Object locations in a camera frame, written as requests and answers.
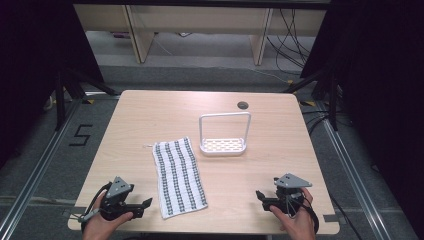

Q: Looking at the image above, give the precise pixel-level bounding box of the white floor cable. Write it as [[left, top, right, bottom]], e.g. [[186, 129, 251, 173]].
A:
[[248, 67, 292, 84]]

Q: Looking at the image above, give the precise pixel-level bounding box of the black floor cable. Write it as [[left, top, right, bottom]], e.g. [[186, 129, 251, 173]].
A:
[[327, 191, 365, 240]]

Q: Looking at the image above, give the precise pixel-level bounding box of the striped white dish towel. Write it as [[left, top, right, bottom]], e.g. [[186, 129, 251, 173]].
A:
[[143, 136, 209, 220]]

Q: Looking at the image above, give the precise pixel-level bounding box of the white towel rack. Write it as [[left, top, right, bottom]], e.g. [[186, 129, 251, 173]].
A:
[[198, 111, 252, 157]]

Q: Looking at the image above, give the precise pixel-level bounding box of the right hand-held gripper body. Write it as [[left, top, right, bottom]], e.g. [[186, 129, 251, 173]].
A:
[[268, 172, 314, 215]]

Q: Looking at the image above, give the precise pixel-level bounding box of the aluminium floor rail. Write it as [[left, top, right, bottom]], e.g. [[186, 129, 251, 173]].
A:
[[0, 98, 83, 240], [316, 99, 394, 240]]

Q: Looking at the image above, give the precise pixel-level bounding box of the black metal stand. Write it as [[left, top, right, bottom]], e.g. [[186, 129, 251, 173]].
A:
[[53, 66, 120, 132], [282, 65, 340, 132]]

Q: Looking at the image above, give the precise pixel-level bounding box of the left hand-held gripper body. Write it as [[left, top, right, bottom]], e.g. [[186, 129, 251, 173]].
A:
[[99, 176, 145, 222]]

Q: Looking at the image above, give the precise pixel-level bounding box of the person's left hand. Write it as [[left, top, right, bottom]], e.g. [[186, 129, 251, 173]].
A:
[[82, 191, 134, 240]]

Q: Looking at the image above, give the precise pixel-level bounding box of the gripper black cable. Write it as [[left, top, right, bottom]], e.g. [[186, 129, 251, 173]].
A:
[[299, 199, 321, 235], [78, 181, 114, 234]]

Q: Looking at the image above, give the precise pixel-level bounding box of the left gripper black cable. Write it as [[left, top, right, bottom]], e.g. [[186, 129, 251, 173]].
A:
[[78, 181, 114, 234]]

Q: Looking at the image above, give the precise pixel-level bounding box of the person's right hand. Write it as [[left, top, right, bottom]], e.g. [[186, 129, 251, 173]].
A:
[[269, 187, 316, 240]]

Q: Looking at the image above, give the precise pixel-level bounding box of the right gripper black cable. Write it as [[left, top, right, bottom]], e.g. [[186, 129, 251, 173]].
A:
[[299, 199, 321, 235]]

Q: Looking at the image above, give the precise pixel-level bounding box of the dark curtain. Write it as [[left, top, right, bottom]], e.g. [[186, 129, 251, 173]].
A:
[[299, 0, 424, 239], [0, 0, 105, 169]]

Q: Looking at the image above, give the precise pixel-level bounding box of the light wooden desk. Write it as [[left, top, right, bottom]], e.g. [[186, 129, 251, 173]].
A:
[[73, 3, 328, 67]]

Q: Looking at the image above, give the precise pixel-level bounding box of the bundle of black cables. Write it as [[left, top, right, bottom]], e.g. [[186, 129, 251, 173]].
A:
[[265, 7, 316, 76]]

